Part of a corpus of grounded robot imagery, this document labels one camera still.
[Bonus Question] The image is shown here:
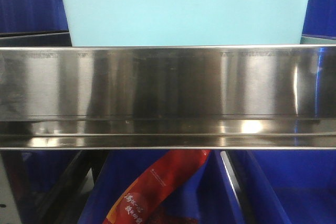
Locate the dark blue crate upper right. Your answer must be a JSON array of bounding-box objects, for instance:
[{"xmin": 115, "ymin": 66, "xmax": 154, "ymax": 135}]
[{"xmin": 303, "ymin": 0, "xmax": 335, "ymax": 37}]

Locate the light blue plastic bin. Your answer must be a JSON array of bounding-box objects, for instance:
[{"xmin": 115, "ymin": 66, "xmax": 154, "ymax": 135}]
[{"xmin": 63, "ymin": 0, "xmax": 308, "ymax": 46}]

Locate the dark blue bin lower centre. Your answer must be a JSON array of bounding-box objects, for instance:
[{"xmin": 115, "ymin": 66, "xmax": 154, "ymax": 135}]
[{"xmin": 78, "ymin": 150, "xmax": 245, "ymax": 223}]

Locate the black shelf divider bar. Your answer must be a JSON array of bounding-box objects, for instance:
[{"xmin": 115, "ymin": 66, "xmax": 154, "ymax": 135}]
[{"xmin": 220, "ymin": 151, "xmax": 257, "ymax": 223}]

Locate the stainless steel shelf rail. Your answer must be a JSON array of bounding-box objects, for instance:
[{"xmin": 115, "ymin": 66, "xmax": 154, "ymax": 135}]
[{"xmin": 1, "ymin": 45, "xmax": 335, "ymax": 150}]

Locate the dark blue bin lower right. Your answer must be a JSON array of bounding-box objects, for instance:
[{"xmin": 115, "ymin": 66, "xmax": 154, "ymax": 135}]
[{"xmin": 232, "ymin": 151, "xmax": 335, "ymax": 223}]

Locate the dark blue crate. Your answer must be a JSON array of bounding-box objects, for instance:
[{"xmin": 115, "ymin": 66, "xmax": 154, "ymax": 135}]
[
  {"xmin": 1, "ymin": 0, "xmax": 68, "ymax": 34},
  {"xmin": 303, "ymin": 0, "xmax": 335, "ymax": 37}
]

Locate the red snack bag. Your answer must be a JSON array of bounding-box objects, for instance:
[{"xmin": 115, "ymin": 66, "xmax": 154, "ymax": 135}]
[{"xmin": 103, "ymin": 150, "xmax": 211, "ymax": 223}]

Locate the dark blue crate upper left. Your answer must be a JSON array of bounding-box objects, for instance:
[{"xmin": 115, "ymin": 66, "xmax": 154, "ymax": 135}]
[{"xmin": 1, "ymin": 0, "xmax": 68, "ymax": 34}]

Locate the dark blue bin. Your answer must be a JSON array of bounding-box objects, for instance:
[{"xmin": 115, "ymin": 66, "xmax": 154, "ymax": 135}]
[
  {"xmin": 78, "ymin": 150, "xmax": 245, "ymax": 223},
  {"xmin": 232, "ymin": 151, "xmax": 335, "ymax": 223}
]

